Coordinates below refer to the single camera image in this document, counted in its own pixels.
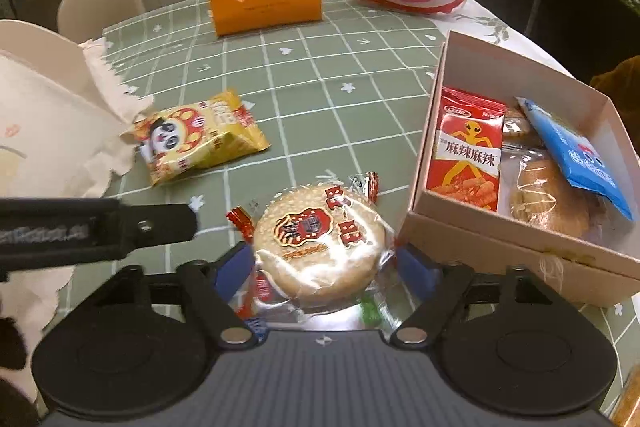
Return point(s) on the white floral tablecloth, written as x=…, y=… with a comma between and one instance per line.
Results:
x=520, y=42

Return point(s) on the brown plush toy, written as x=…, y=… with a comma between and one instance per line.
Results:
x=622, y=79

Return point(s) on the white lace cloth bag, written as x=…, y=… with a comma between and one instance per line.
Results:
x=40, y=132

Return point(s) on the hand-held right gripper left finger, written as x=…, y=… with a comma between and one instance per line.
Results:
x=235, y=274

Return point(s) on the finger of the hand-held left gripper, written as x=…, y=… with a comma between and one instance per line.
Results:
x=150, y=227

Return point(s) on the red spicy snack packet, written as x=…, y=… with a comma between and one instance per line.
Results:
x=465, y=157

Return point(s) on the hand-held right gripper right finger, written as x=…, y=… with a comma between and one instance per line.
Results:
x=415, y=272

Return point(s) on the beige chair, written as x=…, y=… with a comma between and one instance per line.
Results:
x=100, y=2

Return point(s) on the pink cardboard box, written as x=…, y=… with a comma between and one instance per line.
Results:
x=475, y=247

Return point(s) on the yellow panda snack packet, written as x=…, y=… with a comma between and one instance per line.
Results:
x=200, y=137

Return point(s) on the clear wrapped snack packet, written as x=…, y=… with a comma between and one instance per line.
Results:
x=520, y=127

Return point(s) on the round rice cracker packet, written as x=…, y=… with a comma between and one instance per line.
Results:
x=315, y=247

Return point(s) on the green checked tablecloth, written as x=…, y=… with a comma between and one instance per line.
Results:
x=325, y=97

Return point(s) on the blue seaweed snack packet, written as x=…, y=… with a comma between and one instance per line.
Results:
x=580, y=157

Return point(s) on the bread packet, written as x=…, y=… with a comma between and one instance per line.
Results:
x=545, y=197

